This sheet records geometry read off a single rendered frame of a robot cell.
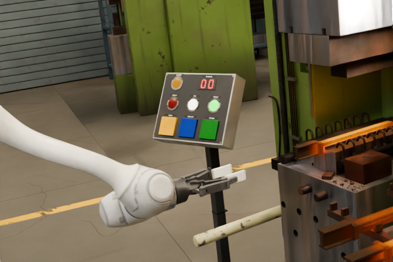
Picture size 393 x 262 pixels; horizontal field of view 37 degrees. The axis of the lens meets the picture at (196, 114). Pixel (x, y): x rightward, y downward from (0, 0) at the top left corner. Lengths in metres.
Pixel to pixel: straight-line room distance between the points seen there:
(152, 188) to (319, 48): 0.75
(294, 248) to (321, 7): 0.85
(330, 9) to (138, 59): 5.01
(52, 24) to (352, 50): 8.03
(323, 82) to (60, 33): 7.76
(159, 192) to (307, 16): 0.79
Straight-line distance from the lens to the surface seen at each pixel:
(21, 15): 9.64
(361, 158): 1.92
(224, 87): 2.27
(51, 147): 1.57
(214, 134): 2.23
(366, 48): 1.97
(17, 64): 9.69
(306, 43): 1.94
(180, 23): 6.66
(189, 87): 2.36
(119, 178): 1.49
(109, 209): 1.61
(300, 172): 2.01
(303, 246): 2.14
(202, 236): 2.26
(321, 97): 2.22
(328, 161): 1.98
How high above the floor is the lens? 1.62
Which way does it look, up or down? 14 degrees down
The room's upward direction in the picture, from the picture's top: 7 degrees counter-clockwise
